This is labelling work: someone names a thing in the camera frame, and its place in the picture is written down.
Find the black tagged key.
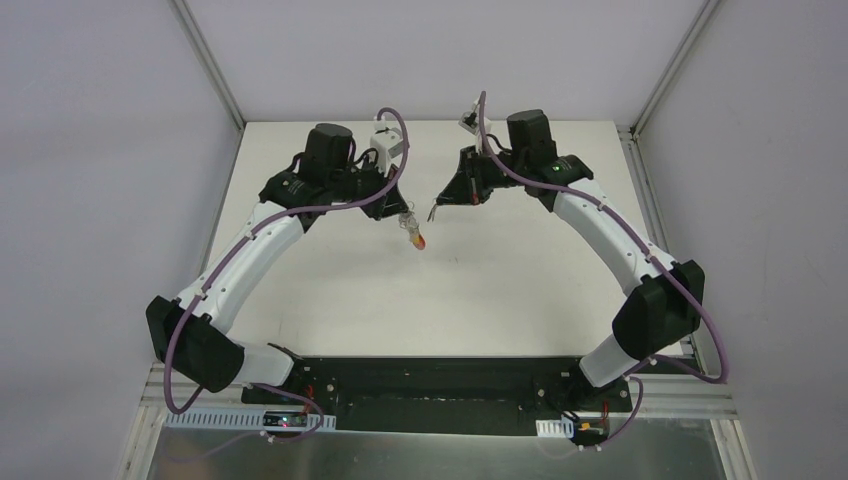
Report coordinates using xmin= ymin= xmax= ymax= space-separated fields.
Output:
xmin=427 ymin=202 xmax=439 ymax=222

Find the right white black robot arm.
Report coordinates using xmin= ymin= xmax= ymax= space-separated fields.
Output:
xmin=435 ymin=109 xmax=704 ymax=410

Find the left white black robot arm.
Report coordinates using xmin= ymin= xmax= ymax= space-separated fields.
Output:
xmin=146 ymin=121 xmax=410 ymax=405

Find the left controller board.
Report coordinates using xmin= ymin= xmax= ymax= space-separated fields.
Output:
xmin=262 ymin=410 xmax=310 ymax=431

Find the controller board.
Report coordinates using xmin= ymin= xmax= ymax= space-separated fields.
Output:
xmin=262 ymin=410 xmax=310 ymax=431
xmin=571 ymin=418 xmax=609 ymax=447

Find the right controller board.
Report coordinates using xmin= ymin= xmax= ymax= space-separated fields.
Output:
xmin=571 ymin=418 xmax=609 ymax=447

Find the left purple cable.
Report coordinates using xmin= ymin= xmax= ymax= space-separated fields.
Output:
xmin=163 ymin=107 xmax=411 ymax=416

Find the purple cable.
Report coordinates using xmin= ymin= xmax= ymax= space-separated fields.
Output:
xmin=476 ymin=90 xmax=730 ymax=452
xmin=163 ymin=107 xmax=411 ymax=416

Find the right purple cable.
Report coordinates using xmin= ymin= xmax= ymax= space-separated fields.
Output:
xmin=476 ymin=90 xmax=730 ymax=452

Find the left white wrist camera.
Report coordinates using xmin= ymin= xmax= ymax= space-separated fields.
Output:
xmin=369 ymin=128 xmax=404 ymax=174

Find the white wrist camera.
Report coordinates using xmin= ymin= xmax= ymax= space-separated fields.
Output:
xmin=369 ymin=128 xmax=404 ymax=174
xmin=458 ymin=100 xmax=491 ymax=136

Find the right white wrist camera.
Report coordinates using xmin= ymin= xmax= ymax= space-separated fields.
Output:
xmin=458 ymin=100 xmax=491 ymax=136

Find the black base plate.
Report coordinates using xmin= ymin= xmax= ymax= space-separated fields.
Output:
xmin=279 ymin=356 xmax=639 ymax=436

